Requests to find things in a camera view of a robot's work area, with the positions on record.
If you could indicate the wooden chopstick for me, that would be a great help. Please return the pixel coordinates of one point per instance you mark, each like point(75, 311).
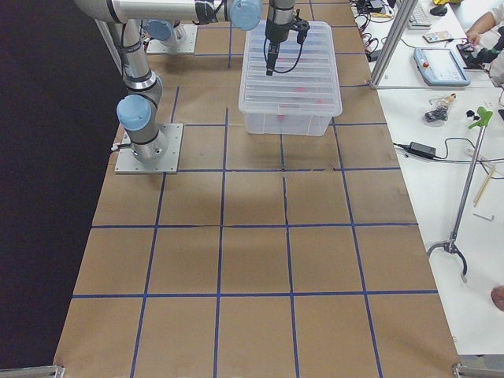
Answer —
point(484, 186)

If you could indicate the black power adapter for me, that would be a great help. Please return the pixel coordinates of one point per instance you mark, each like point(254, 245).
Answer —
point(423, 151)

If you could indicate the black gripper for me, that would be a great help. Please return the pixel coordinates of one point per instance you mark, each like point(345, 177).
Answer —
point(275, 33)

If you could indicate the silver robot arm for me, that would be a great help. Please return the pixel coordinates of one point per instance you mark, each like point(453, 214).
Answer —
point(168, 32)
point(126, 19)

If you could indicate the aluminium frame post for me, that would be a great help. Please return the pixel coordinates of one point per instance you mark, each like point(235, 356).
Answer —
point(393, 37)

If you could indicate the clear plastic box lid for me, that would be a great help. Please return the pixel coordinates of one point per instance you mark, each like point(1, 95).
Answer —
point(314, 68)

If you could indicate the green handled reacher grabber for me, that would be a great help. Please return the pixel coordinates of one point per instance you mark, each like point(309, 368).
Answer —
point(449, 245)

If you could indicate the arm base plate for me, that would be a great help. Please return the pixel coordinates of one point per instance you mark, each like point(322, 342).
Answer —
point(154, 47)
point(162, 155)

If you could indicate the teach pendant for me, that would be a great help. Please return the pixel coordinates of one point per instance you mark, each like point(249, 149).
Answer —
point(440, 67)

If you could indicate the clear plastic storage box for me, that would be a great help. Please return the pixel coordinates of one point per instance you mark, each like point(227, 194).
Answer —
point(303, 124)

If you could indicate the person hand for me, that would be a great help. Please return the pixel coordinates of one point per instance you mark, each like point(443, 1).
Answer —
point(473, 37)

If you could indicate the allen key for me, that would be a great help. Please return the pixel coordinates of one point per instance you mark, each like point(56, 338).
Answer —
point(490, 218)

